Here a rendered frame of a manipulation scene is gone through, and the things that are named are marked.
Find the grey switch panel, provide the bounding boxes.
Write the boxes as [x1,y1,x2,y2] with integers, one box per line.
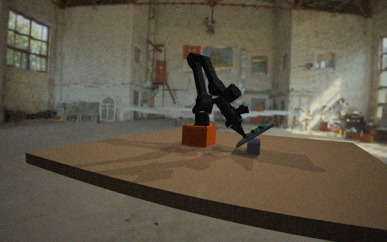
[236,121,274,156]

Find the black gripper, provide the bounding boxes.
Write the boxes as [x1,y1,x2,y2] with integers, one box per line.
[221,104,245,137]

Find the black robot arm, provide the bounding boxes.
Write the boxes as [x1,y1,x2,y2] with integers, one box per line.
[187,52,249,126]

